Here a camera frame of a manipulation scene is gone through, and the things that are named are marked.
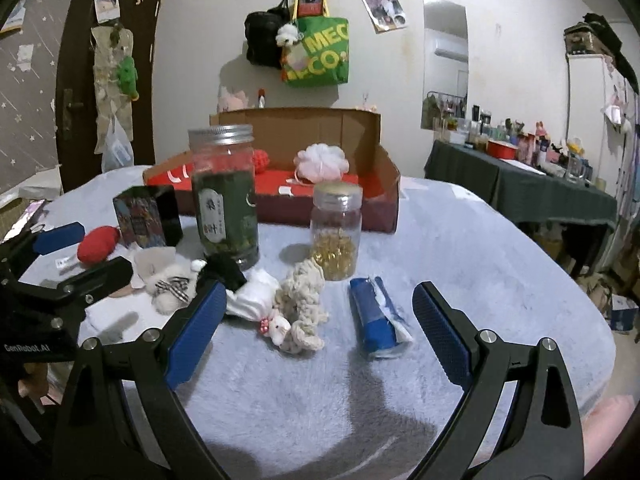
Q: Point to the beige crochet scrunchie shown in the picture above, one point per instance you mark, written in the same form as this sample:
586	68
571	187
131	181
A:
293	323

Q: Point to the table with green cloth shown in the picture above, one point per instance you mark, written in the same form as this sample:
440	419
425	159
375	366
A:
526	199

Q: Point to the white mesh bath pouf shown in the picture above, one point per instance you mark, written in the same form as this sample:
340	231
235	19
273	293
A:
320	162

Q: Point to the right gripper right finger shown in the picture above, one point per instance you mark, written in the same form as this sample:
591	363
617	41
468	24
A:
518	416

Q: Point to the dark wooden door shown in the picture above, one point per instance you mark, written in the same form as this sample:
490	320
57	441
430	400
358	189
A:
97	35

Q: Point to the small jar with yellow capsules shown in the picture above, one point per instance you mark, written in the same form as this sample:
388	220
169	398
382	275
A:
335	225

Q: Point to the white plush keychain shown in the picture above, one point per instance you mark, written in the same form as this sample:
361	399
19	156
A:
288	36

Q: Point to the black backpack on wall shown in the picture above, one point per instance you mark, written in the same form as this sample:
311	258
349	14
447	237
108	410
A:
261	29

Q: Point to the green plush on door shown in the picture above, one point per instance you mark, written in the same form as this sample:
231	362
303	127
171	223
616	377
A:
127	77

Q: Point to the blue tissue pack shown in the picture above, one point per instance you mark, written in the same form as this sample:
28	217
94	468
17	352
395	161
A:
383	332

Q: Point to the pink fox plush on wall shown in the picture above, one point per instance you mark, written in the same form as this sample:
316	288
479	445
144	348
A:
367	108

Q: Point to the white wardrobe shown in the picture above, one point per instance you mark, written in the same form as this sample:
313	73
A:
601	119

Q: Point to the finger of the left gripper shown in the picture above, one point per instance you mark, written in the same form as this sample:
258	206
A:
85	279
20	252

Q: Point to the red heart plush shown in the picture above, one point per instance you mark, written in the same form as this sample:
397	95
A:
97	245

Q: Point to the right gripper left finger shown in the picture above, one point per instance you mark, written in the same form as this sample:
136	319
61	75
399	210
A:
96	417

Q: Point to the dark printed small box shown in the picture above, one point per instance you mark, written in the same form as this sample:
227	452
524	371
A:
148	216

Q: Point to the red cardboard box tray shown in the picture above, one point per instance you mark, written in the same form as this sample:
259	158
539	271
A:
283	188

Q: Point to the plastic bag on door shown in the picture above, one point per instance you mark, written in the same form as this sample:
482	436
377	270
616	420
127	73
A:
118	152

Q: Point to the green tote bag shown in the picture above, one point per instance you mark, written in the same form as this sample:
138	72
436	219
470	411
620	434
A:
322	57

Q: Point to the photo collage on wall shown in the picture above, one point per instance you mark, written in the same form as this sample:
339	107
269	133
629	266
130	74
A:
386	15

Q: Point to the wall mirror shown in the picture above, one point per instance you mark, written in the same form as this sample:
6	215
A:
446	63

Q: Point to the white sock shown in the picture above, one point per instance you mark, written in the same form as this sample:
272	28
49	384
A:
254	300

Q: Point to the red bowl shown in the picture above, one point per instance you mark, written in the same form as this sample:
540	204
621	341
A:
501	150

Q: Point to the red handled stick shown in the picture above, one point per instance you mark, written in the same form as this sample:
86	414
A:
261	98

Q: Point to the person right hand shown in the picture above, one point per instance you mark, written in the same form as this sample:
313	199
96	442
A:
603	425

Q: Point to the white gauze cloth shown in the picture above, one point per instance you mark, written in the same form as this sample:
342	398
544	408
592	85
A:
147	262

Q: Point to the blue fluffy table blanket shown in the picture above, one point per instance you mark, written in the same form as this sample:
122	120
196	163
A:
335	413

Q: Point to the large jar with green leaves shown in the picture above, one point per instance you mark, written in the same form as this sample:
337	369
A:
223	188

